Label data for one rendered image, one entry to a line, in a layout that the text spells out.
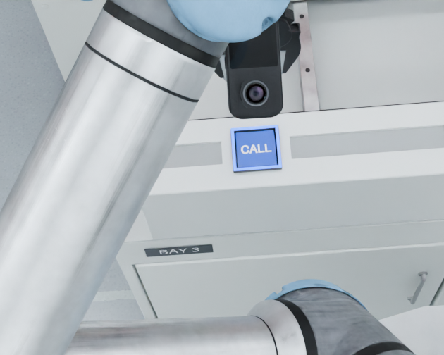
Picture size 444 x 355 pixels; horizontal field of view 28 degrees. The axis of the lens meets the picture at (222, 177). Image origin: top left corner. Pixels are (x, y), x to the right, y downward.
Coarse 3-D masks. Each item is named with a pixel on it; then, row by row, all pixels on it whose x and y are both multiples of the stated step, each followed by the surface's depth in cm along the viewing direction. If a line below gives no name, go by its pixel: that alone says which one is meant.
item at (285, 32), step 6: (288, 12) 77; (282, 18) 77; (288, 18) 77; (282, 24) 77; (288, 24) 78; (282, 30) 78; (288, 30) 78; (282, 36) 79; (288, 36) 79; (282, 42) 80
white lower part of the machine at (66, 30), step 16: (32, 0) 168; (48, 0) 169; (64, 0) 169; (80, 0) 169; (96, 0) 170; (48, 16) 173; (64, 16) 174; (80, 16) 174; (96, 16) 174; (48, 32) 178; (64, 32) 179; (80, 32) 179; (64, 48) 184; (80, 48) 184; (64, 64) 189; (64, 80) 196
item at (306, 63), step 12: (300, 12) 124; (300, 24) 123; (300, 36) 122; (300, 60) 120; (312, 60) 120; (300, 72) 120; (312, 72) 120; (300, 84) 121; (312, 84) 119; (312, 96) 118; (312, 108) 117
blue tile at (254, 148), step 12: (240, 132) 103; (252, 132) 103; (264, 132) 103; (240, 144) 103; (252, 144) 103; (264, 144) 102; (240, 156) 102; (252, 156) 102; (264, 156) 102; (276, 156) 102
